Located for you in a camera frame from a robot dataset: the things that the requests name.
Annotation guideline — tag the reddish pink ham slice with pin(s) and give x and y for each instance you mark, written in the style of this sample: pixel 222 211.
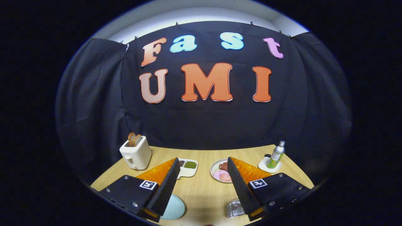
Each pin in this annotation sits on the reddish pink ham slice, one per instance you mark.
pixel 225 177

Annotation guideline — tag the brown toast slice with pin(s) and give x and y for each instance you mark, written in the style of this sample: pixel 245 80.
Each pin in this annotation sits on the brown toast slice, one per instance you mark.
pixel 138 140
pixel 131 139

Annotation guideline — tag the green label metal bottle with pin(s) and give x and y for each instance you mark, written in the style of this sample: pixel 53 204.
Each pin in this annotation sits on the green label metal bottle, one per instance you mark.
pixel 274 158

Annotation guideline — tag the white toaster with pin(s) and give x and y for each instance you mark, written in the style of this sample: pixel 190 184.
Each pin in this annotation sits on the white toaster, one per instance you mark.
pixel 136 157

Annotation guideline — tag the black backdrop cloth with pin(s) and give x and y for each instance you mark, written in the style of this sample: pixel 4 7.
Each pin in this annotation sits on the black backdrop cloth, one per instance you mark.
pixel 204 125

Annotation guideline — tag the white oval food plate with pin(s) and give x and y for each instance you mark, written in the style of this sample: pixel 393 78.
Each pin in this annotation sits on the white oval food plate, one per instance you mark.
pixel 214 166

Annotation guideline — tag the white divided snack tray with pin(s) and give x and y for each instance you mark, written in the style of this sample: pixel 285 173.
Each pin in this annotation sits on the white divided snack tray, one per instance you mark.
pixel 188 172

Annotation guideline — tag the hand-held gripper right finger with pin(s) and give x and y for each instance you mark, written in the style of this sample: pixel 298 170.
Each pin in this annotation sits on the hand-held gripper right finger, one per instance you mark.
pixel 241 188

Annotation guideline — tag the light blue round plate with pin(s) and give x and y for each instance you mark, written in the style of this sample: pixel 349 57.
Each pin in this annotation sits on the light blue round plate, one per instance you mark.
pixel 174 208

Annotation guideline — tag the green mung beans pile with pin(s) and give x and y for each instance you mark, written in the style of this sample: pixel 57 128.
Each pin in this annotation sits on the green mung beans pile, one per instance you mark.
pixel 190 164

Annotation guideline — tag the dark red beans pile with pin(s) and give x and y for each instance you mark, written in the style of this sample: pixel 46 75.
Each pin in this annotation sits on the dark red beans pile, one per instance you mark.
pixel 181 163

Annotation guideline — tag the brown grilled steak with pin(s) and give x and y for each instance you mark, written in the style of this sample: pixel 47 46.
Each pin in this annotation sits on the brown grilled steak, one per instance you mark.
pixel 223 166

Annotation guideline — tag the pale pink ham slice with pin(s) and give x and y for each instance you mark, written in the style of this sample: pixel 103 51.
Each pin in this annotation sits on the pale pink ham slice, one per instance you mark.
pixel 217 174

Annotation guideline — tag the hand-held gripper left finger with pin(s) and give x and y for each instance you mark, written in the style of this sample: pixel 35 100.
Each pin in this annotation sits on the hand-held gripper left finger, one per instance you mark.
pixel 165 190

